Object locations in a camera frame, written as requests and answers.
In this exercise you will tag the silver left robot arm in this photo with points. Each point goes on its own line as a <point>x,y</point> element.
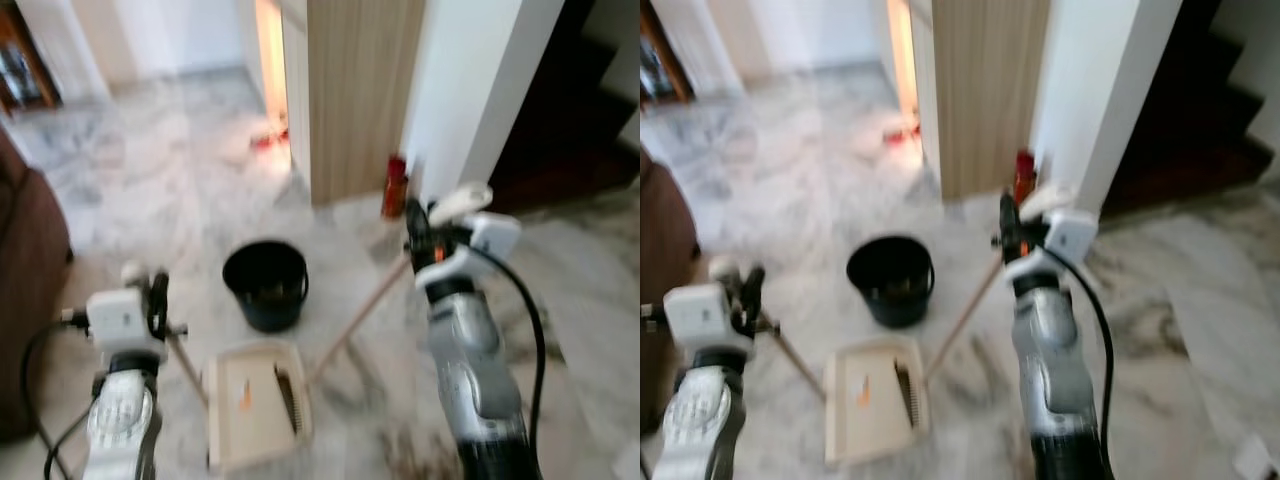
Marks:
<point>120,425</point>
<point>700,420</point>

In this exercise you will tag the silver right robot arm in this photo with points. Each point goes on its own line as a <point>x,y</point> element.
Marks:
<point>475,370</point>
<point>1050,360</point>

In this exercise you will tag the small red floor object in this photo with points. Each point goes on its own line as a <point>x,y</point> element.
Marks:
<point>900,133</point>
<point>268,138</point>

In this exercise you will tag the red cylindrical object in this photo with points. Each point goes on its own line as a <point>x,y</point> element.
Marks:
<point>395,190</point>
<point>1024,178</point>

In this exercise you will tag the brown fabric sofa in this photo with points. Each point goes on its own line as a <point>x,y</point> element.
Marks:
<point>28,300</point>
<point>665,280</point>

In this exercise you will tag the black plastic bucket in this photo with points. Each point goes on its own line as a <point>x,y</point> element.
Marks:
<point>892,282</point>
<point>265,285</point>

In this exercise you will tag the light wooden cabinet panel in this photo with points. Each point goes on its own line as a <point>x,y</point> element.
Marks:
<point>990,100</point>
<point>365,100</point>

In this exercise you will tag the dark wooden staircase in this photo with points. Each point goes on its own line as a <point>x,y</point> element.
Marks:
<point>1190,110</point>
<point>570,110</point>

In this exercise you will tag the brown wooden furniture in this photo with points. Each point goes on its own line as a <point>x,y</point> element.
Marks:
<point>660,55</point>
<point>25,60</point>

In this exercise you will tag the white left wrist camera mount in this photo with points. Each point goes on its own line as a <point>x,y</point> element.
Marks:
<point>115,320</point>
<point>695,315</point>

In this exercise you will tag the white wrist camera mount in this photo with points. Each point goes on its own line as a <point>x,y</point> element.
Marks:
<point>695,315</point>
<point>490,240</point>
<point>115,320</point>
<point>1068,238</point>

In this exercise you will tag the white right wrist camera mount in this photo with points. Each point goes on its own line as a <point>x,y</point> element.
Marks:
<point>490,240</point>
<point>1068,238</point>

